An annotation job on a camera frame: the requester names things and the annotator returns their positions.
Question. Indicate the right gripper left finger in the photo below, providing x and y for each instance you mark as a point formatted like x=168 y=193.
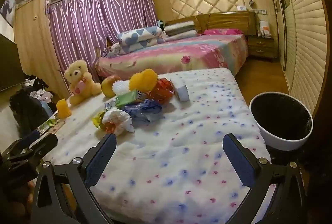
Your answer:
x=62 y=193

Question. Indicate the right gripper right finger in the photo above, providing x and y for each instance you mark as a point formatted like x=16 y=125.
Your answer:
x=280 y=187

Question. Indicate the yellow snack packet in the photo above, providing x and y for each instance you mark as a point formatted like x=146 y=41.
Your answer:
x=98 y=120

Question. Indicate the white red paper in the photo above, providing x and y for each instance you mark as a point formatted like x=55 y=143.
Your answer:
x=116 y=121

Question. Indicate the green milk carton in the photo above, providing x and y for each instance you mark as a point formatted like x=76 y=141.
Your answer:
x=133 y=96

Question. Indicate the blue plastic wrapper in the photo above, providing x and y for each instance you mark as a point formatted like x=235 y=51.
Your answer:
x=147 y=111

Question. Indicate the yellow foam fruit net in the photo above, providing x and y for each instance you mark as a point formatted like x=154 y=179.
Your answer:
x=144 y=81

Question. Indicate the red snack bag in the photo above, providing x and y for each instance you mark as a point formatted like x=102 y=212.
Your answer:
x=162 y=92

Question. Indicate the white foam block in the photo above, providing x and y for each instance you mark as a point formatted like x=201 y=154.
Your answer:
x=180 y=89

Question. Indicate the white foam fruit net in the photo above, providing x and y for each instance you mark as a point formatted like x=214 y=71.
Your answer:
x=121 y=87

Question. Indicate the white round trash bin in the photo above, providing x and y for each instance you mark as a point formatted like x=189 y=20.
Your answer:
x=284 y=122

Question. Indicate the person's left hand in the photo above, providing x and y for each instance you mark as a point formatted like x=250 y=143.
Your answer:
x=18 y=204

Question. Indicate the pile of dark clothes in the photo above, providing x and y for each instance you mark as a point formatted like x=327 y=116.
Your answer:
x=32 y=105

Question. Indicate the orange yellow cup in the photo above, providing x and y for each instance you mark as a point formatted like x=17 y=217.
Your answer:
x=63 y=109

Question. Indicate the white floral spotted blanket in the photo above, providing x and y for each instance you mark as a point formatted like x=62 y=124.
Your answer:
x=174 y=170

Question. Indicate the orange plush toy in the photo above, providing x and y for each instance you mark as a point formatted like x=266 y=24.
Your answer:
x=107 y=84

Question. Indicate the cream teddy bear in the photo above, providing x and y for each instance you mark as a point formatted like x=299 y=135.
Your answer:
x=81 y=84

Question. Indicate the beige wooden cabinet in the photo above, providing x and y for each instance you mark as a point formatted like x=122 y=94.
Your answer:
x=35 y=47

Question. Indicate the blue heart folded quilt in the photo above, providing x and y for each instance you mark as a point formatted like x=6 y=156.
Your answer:
x=138 y=39

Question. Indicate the purple satin curtain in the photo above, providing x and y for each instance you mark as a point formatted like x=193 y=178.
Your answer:
x=79 y=27

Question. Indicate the wooden nightstand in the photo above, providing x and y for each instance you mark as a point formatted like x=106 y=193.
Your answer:
x=262 y=47

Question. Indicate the large bed colourful sheet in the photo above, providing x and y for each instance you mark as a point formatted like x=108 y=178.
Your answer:
x=196 y=53

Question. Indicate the items on nightstand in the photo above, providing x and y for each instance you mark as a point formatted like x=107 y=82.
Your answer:
x=264 y=29

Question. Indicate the pink pillow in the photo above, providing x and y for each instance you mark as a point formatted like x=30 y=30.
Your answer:
x=222 y=32

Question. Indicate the wooden headboard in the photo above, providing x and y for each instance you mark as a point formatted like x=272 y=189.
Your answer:
x=242 y=20

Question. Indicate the striped stacked pillows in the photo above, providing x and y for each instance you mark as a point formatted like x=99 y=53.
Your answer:
x=180 y=31

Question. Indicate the louvered wardrobe doors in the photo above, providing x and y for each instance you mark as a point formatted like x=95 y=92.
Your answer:
x=302 y=44

